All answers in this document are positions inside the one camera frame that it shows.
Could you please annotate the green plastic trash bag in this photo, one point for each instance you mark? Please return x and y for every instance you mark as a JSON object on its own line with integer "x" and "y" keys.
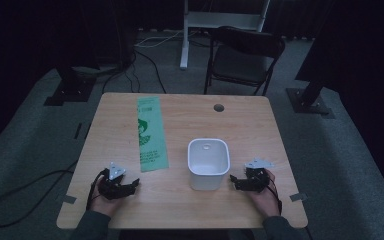
{"x": 151, "y": 140}

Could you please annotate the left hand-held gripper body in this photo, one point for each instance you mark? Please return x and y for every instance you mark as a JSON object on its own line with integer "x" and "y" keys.
{"x": 111, "y": 190}

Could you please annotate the black floor tape strip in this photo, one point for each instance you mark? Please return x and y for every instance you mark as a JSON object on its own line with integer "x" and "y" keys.
{"x": 88, "y": 130}
{"x": 77, "y": 131}

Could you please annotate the person's left hand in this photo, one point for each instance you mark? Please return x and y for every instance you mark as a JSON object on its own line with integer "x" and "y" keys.
{"x": 105, "y": 206}

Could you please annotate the black stand with base plate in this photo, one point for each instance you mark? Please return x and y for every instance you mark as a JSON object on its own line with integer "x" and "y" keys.
{"x": 308, "y": 101}
{"x": 68, "y": 91}

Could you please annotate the grey tape piece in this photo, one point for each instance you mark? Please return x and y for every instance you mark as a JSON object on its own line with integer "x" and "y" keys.
{"x": 69, "y": 199}
{"x": 298, "y": 196}

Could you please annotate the black folding chair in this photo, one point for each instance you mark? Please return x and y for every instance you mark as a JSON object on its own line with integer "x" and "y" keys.
{"x": 243, "y": 63}

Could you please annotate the person's right hand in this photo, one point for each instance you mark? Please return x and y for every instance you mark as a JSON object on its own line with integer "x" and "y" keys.
{"x": 266, "y": 201}

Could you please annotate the round table grommet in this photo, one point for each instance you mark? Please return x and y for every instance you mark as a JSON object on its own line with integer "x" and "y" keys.
{"x": 218, "y": 107}

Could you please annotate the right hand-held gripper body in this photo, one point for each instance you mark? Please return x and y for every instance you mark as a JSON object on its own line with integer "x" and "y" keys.
{"x": 256, "y": 181}

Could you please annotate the white plastic trash bin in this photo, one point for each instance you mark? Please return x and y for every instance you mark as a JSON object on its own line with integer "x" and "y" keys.
{"x": 208, "y": 166}

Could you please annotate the white metal stand frame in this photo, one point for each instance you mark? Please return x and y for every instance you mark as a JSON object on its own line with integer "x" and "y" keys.
{"x": 213, "y": 20}

